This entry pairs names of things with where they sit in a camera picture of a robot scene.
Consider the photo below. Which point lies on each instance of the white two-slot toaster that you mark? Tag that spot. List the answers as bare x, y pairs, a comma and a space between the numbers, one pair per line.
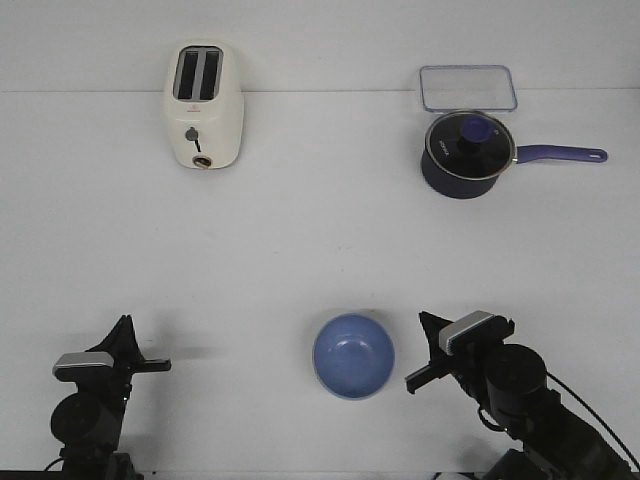
203, 105

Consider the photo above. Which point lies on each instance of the glass pot lid blue knob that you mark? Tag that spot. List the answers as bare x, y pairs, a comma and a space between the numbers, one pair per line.
470, 145

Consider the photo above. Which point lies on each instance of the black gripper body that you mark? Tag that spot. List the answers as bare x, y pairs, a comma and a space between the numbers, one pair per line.
466, 368
118, 385

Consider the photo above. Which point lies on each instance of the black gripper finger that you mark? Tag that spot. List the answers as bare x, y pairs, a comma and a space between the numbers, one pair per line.
121, 341
432, 325

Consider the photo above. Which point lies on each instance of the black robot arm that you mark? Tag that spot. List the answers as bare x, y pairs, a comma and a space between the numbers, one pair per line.
89, 422
509, 384

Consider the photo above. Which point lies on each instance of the dark blue saucepan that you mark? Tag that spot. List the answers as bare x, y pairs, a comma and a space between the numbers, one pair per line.
451, 186

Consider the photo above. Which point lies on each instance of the blue bowl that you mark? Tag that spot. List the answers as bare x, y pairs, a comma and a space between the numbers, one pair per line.
353, 356

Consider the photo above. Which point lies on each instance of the clear plastic container lid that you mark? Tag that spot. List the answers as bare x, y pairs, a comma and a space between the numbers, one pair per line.
446, 88

